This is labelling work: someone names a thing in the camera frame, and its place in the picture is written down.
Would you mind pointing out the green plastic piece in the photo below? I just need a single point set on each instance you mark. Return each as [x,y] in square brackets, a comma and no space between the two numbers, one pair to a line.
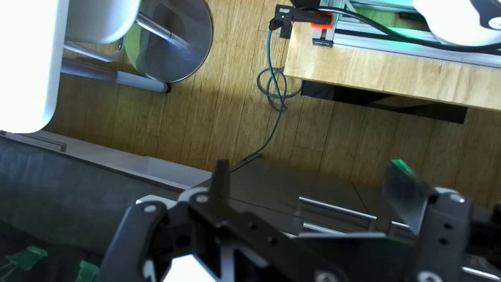
[88,271]
[26,258]

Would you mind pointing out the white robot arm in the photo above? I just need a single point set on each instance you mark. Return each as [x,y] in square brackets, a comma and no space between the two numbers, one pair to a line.
[454,25]

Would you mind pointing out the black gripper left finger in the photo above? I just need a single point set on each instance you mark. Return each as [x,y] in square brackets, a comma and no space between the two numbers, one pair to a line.
[221,182]

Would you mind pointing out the wooden base board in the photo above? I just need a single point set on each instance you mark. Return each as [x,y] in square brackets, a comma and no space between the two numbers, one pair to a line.
[365,67]

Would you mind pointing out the metal bowl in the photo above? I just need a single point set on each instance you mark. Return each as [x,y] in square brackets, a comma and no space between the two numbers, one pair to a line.
[177,41]

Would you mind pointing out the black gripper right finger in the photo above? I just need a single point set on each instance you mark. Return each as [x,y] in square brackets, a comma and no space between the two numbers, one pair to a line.
[444,229]

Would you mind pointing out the white table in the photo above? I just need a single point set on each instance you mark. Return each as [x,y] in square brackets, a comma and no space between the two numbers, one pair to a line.
[26,62]

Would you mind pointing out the aluminium extrusion rail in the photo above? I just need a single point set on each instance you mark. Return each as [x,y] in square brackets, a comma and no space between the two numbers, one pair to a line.
[397,44]

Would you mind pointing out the black and red clamp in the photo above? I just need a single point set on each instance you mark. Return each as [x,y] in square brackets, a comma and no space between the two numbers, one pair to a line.
[299,15]

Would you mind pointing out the white chair with metal legs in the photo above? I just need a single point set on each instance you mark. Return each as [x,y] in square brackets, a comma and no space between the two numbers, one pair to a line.
[99,20]

